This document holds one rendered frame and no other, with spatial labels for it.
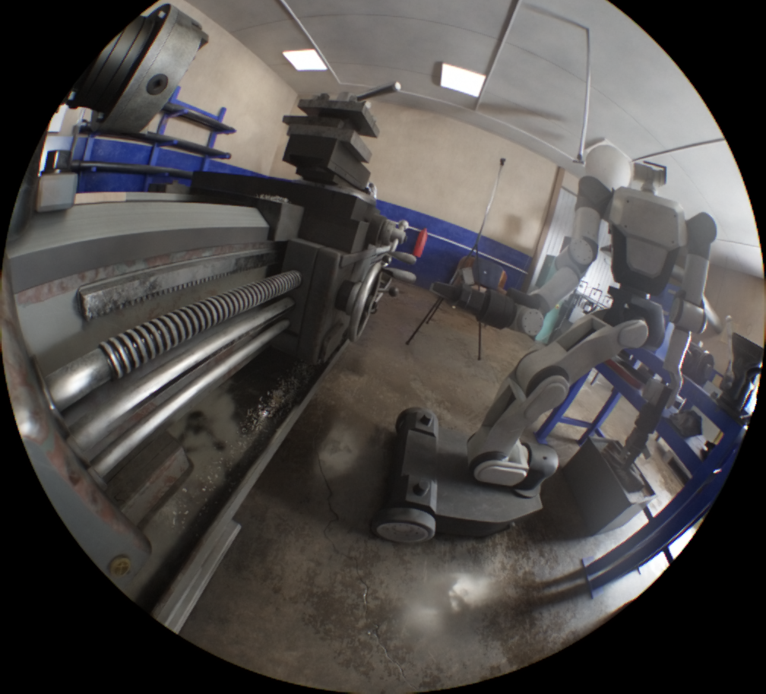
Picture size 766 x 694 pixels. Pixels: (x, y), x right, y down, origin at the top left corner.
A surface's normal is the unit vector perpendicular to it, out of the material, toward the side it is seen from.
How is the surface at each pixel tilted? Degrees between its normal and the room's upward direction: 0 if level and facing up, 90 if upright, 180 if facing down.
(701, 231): 96
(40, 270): 90
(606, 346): 112
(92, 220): 36
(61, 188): 90
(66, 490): 90
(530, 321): 75
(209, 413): 0
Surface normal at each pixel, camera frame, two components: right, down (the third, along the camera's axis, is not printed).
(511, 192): -0.15, 0.28
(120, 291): 0.94, 0.33
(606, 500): -0.95, -0.32
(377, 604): 0.29, -0.90
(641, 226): -0.75, 0.09
